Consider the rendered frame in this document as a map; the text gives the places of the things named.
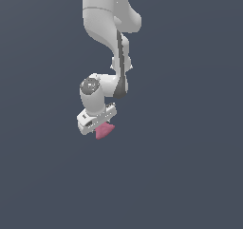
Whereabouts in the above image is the pink wedge-shaped object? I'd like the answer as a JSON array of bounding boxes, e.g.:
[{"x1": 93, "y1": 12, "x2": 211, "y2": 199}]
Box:
[{"x1": 95, "y1": 122, "x2": 116, "y2": 141}]

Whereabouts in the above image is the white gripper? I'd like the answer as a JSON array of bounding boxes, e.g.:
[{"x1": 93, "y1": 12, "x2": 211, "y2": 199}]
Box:
[{"x1": 76, "y1": 102, "x2": 118, "y2": 136}]

